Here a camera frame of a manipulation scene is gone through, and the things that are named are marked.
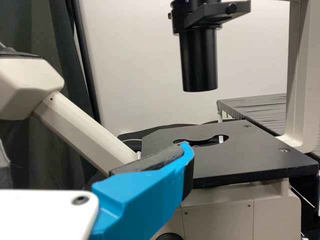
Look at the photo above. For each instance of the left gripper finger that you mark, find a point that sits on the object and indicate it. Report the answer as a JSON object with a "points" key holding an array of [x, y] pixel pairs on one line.
{"points": [[140, 200]]}

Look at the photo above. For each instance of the cream microscope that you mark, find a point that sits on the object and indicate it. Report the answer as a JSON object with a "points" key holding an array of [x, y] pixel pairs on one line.
{"points": [[250, 155]]}

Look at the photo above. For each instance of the black platform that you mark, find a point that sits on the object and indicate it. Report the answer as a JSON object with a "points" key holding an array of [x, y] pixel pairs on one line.
{"points": [[260, 110]]}

